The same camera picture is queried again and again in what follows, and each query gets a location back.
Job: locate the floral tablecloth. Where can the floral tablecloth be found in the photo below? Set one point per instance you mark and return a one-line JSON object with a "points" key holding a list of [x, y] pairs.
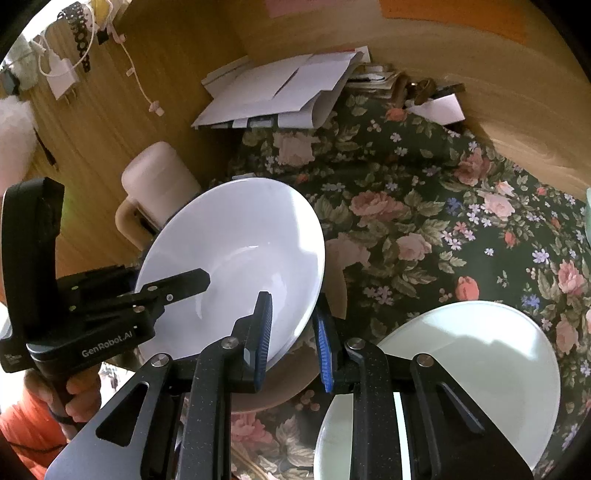
{"points": [[415, 207]]}

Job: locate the white plate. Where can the white plate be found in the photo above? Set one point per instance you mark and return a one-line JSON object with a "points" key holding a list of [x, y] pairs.
{"points": [[240, 230]]}

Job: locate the white fluffy object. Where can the white fluffy object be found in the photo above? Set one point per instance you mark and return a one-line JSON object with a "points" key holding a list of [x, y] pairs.
{"points": [[14, 138]]}

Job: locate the person's left hand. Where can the person's left hand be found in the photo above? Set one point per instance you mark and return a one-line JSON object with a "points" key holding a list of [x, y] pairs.
{"points": [[83, 394]]}

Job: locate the dark brown object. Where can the dark brown object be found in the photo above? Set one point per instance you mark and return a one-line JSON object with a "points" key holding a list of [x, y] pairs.
{"points": [[418, 90]]}

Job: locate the person's left forearm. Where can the person's left forearm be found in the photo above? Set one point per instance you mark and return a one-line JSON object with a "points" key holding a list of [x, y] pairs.
{"points": [[27, 415]]}

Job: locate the black clip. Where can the black clip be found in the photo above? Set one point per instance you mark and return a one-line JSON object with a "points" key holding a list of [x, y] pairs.
{"points": [[105, 36]]}

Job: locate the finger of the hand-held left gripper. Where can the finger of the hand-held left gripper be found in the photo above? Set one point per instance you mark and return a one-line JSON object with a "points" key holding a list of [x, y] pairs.
{"points": [[184, 281]]}

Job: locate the white charger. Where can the white charger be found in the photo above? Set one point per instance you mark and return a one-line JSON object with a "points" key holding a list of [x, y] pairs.
{"points": [[64, 78]]}

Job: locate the stack of white papers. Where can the stack of white papers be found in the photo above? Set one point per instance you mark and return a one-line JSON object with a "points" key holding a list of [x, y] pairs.
{"points": [[277, 87]]}

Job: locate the mint green plate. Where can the mint green plate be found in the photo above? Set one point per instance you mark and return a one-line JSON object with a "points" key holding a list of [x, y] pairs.
{"points": [[471, 369]]}

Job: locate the white envelope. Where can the white envelope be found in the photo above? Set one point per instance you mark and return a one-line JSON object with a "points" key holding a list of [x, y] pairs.
{"points": [[441, 108]]}

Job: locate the stack of printed papers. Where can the stack of printed papers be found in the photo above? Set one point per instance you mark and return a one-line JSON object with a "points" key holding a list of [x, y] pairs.
{"points": [[371, 76]]}

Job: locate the pale green fluffy object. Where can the pale green fluffy object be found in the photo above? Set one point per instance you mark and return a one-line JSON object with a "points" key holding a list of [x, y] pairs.
{"points": [[21, 64]]}

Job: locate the orange paper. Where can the orange paper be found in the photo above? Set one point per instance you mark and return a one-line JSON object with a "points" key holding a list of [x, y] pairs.
{"points": [[457, 18]]}

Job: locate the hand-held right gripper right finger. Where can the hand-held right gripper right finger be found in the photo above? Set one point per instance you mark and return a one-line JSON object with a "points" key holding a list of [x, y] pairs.
{"points": [[324, 355]]}

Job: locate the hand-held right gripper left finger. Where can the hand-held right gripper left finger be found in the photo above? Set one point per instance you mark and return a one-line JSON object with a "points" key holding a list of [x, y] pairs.
{"points": [[263, 344]]}

